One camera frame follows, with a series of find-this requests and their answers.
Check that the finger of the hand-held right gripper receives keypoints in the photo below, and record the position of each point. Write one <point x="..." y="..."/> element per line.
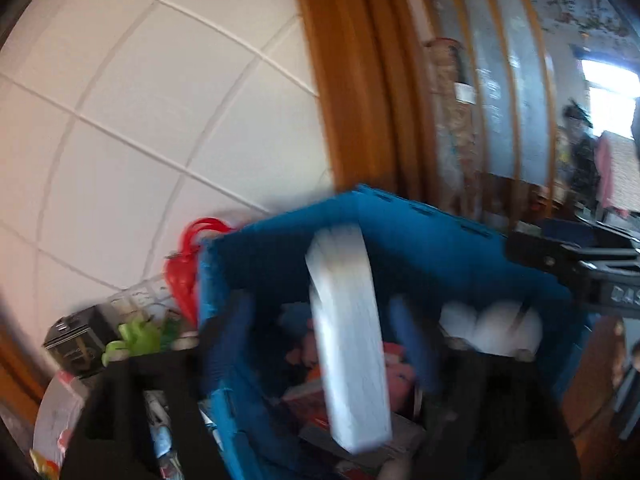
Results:
<point x="550" y="255"/>

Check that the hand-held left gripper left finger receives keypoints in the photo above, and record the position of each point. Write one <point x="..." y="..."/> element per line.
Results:
<point x="125" y="410"/>

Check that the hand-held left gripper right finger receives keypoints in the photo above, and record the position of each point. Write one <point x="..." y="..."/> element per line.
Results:
<point x="500" y="410"/>

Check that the white translucent plastic box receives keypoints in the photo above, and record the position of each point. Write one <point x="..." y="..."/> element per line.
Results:
<point x="352" y="340"/>

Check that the blue plastic crate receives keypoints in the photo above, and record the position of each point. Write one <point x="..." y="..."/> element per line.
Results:
<point x="280" y="270"/>

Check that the green frog plush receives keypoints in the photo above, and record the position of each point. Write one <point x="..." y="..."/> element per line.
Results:
<point x="137" y="340"/>

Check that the black gift box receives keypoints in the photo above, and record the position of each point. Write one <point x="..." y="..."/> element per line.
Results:
<point x="75" y="340"/>

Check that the pink patterned cloth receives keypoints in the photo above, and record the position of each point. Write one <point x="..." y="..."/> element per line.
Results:
<point x="617" y="170"/>

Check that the red bear carry case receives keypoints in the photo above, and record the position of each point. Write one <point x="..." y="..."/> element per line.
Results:
<point x="185" y="270"/>

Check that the rolled patterned carpet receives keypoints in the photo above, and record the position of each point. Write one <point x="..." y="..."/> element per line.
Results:
<point x="452" y="120"/>

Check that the wooden glass partition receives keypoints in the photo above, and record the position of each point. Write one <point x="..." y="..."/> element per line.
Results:
<point x="505" y="85"/>

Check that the white wall sockets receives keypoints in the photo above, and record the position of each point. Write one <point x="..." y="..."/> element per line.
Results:
<point x="145" y="297"/>

